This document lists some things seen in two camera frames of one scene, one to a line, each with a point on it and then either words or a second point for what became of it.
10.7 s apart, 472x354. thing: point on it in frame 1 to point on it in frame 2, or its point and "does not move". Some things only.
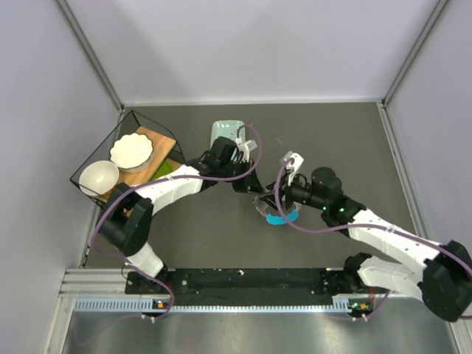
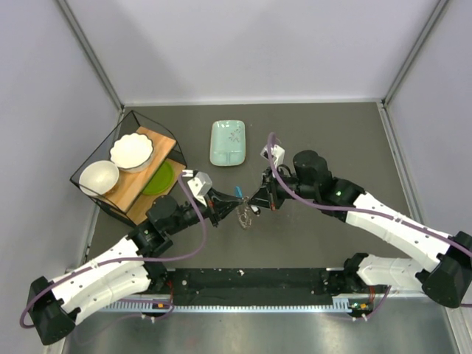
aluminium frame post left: (87, 47) does not move
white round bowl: (101, 176) does not move
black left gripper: (249, 183) to (219, 205)
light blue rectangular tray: (227, 128) does not move
